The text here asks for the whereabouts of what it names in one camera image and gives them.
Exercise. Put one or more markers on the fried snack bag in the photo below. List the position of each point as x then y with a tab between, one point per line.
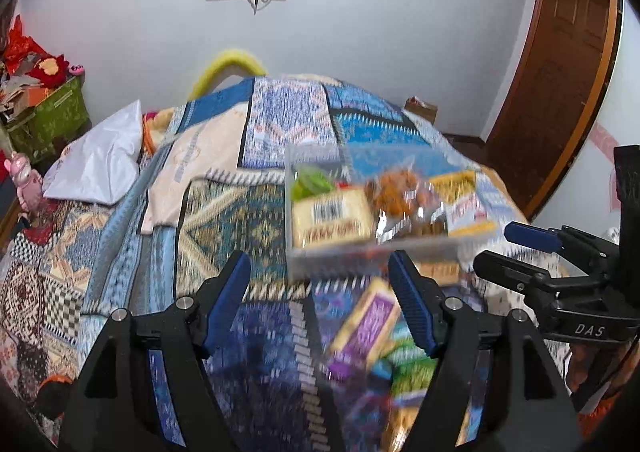
400	192

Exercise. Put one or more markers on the green box of clutter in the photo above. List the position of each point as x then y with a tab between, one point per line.
35	62

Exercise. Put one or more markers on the green jelly cup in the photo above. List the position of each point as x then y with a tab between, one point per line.
311	182

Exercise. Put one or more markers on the cardboard box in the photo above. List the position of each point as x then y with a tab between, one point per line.
421	111

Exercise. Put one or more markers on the white plastic bag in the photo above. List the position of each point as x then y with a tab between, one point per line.
97	160

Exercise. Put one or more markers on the brown wooden door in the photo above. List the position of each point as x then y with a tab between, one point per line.
555	97

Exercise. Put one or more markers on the purple label snack packet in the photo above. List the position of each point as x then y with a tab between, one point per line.
365	327

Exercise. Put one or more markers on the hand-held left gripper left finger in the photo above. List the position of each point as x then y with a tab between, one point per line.
230	302

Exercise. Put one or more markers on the green peas packet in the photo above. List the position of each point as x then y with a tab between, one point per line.
411	374

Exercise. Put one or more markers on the patchwork blanket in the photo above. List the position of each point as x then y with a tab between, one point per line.
215	212

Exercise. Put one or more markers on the yellow snack packet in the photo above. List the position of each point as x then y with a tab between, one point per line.
465	207

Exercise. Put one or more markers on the yellow foam tube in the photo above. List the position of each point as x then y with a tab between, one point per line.
227	60

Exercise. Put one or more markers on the green storage box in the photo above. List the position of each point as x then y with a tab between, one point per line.
47	120

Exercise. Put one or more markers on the pink plush toy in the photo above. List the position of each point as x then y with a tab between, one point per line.
25	182

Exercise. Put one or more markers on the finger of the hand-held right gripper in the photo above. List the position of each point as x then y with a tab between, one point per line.
532	235
510	272

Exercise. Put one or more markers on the clear plastic container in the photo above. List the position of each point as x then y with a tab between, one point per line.
320	259

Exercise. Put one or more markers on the beige snack box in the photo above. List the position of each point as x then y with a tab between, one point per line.
330	219

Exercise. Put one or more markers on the orange plush cloth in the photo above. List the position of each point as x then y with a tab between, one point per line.
155	127

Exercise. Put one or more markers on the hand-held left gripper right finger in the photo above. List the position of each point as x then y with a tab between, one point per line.
411	304

